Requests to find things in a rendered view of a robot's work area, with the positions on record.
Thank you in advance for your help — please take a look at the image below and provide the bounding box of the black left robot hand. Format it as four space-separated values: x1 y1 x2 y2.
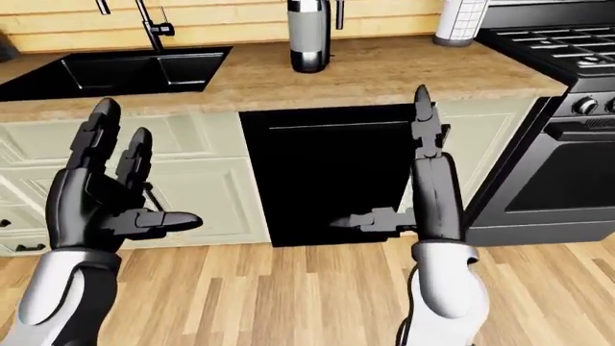
46 96 204 253

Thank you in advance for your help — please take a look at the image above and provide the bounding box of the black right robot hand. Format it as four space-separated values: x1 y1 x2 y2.
330 84 466 243

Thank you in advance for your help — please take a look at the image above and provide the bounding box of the cream narrow cabinet door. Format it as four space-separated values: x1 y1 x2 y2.
401 95 549 217

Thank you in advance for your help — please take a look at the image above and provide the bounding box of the black dishwasher front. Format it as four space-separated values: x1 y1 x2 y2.
238 102 419 248

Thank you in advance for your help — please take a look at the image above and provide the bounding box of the black gas stove oven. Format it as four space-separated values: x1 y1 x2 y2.
464 0 615 247

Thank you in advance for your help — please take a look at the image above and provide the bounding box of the black kitchen sink basin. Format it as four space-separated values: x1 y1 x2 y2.
0 45 234 103

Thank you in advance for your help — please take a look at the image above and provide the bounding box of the dark object at counter edge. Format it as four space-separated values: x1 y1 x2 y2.
0 31 20 62

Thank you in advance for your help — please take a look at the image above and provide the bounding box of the white paper towel roll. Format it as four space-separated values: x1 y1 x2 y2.
432 0 490 48

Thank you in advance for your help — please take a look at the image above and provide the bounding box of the black sink faucet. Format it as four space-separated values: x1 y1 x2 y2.
135 0 175 52

